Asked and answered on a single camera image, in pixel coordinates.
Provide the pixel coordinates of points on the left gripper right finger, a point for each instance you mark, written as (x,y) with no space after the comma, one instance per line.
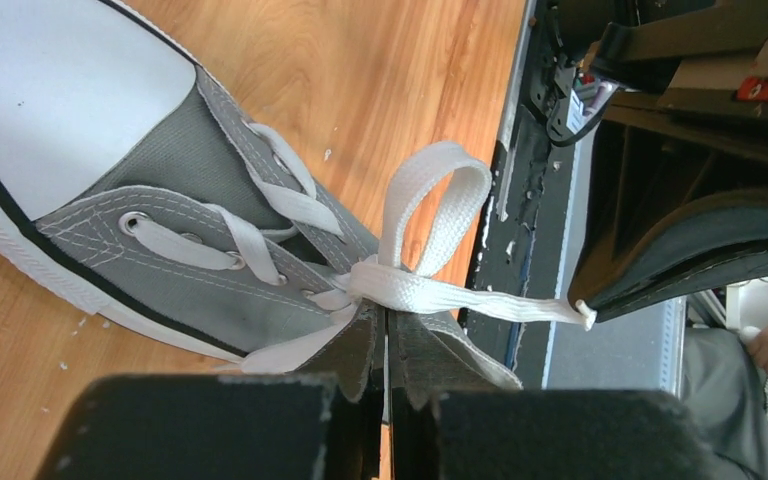
(475,431)

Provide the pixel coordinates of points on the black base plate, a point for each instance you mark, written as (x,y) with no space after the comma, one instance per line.
(531,229)

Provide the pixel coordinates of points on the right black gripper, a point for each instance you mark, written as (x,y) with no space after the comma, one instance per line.
(705,59)

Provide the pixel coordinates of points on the bystander grey trouser leg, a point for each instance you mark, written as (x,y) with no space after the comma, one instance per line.
(727,395)

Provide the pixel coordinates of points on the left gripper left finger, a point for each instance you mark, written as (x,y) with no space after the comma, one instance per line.
(322,422)

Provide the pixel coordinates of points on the grey canvas sneaker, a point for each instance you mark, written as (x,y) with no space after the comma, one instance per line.
(133,186)

